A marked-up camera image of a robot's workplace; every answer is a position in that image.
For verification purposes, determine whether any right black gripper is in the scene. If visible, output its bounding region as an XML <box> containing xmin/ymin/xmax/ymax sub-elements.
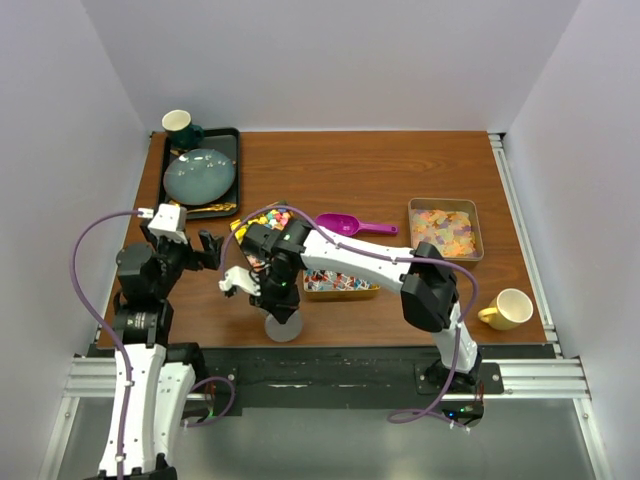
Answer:
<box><xmin>249</xmin><ymin>264</ymin><xmax>300</xmax><ymax>323</ymax></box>

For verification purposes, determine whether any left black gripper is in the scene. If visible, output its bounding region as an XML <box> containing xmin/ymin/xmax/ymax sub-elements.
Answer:
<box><xmin>140</xmin><ymin>220</ymin><xmax>222</xmax><ymax>298</ymax></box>

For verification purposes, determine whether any white jar lid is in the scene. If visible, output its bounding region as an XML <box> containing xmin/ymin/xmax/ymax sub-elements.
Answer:
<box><xmin>265</xmin><ymin>311</ymin><xmax>303</xmax><ymax>343</ymax></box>

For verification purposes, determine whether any gold tin of lollipops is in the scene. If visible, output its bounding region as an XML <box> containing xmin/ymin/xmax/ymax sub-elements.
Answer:
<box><xmin>302</xmin><ymin>269</ymin><xmax>380</xmax><ymax>301</ymax></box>

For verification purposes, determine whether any gold tin of star candies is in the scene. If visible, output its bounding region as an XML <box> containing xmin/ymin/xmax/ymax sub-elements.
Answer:
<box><xmin>230</xmin><ymin>208</ymin><xmax>294</xmax><ymax>272</ymax></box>

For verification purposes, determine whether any magenta plastic scoop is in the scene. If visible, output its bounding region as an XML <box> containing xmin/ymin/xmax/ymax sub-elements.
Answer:
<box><xmin>315</xmin><ymin>212</ymin><xmax>399</xmax><ymax>237</ymax></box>

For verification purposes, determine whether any gold tin of gummy candies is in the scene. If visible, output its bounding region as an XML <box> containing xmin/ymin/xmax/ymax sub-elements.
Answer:
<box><xmin>408</xmin><ymin>198</ymin><xmax>484</xmax><ymax>263</ymax></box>

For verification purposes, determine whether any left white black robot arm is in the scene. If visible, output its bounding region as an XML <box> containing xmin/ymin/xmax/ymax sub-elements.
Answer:
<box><xmin>97</xmin><ymin>230</ymin><xmax>223</xmax><ymax>479</ymax></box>

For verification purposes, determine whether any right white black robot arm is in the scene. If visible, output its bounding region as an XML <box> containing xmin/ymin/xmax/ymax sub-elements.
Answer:
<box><xmin>240</xmin><ymin>220</ymin><xmax>482</xmax><ymax>393</ymax></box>

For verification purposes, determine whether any gold fork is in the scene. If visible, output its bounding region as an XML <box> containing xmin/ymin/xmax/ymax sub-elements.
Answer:
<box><xmin>170</xmin><ymin>201</ymin><xmax>238</xmax><ymax>217</ymax></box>

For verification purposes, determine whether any black serving tray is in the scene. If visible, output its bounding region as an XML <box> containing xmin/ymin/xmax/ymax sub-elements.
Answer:
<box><xmin>157</xmin><ymin>127</ymin><xmax>241</xmax><ymax>220</ymax></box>

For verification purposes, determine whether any teal ceramic plate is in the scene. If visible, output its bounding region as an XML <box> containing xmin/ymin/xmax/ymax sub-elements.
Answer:
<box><xmin>163</xmin><ymin>149</ymin><xmax>236</xmax><ymax>206</ymax></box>

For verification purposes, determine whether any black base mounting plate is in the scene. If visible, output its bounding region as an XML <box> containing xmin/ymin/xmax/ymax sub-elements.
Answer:
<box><xmin>168</xmin><ymin>344</ymin><xmax>551</xmax><ymax>415</ymax></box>

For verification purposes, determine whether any dark green mug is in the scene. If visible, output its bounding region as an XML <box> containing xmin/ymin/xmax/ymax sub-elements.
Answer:
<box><xmin>161</xmin><ymin>109</ymin><xmax>204</xmax><ymax>150</ymax></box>

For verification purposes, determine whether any yellow mug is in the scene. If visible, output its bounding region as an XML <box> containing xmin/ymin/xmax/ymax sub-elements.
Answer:
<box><xmin>477</xmin><ymin>288</ymin><xmax>534</xmax><ymax>331</ymax></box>

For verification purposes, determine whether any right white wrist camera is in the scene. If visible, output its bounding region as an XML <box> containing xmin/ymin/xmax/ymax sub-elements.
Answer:
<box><xmin>218</xmin><ymin>266</ymin><xmax>261</xmax><ymax>297</ymax></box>

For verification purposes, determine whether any aluminium frame rail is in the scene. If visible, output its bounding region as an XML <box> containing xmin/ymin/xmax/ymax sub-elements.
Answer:
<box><xmin>63</xmin><ymin>358</ymin><xmax>591</xmax><ymax>400</ymax></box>

